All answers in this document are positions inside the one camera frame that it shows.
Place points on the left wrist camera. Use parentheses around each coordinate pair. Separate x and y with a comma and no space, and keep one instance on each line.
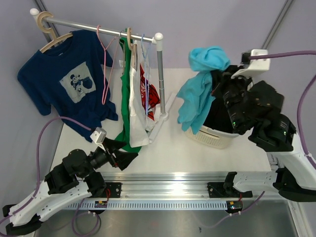
(98,136)

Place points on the white printed t shirt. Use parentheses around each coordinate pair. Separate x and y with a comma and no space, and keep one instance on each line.
(140,124)

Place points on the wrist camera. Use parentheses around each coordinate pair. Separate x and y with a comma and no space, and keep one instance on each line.
(253,64)
(98,136)

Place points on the metal clothes rack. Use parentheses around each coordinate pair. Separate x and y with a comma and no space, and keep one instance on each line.
(165,105)

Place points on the cream laundry basket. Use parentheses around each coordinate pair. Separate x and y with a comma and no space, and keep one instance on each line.
(212,138)

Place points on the pink wire hanger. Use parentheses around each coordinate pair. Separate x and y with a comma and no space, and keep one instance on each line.
(105,80)

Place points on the black t shirt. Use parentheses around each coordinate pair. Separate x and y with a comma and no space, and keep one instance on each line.
(218,117)

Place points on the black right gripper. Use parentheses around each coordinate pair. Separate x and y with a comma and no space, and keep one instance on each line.
(225,80)

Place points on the light blue wire hanger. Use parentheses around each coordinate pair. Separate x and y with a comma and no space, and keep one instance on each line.
(146,73)

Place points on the light blue t shirt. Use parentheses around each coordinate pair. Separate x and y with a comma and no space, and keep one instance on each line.
(196,91)

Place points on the beige wooden hanger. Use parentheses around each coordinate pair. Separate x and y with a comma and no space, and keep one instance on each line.
(133,48)
(54,39)

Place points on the navy blue t shirt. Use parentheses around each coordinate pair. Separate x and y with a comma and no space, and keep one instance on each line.
(70,78)

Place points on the white slotted cable duct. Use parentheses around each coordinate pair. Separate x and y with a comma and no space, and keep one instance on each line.
(150,205)

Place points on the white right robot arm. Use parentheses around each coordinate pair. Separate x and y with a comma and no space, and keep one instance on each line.
(257,107)

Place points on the green t shirt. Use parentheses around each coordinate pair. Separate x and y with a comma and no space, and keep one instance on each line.
(124,135)

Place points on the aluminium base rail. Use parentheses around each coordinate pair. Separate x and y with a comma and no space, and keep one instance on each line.
(164,186)

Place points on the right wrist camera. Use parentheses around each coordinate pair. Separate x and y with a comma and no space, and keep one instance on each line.
(253,64)

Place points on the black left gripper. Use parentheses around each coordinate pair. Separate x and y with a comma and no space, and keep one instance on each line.
(124,158)

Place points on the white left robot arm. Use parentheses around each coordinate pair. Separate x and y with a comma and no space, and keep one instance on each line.
(74,179)

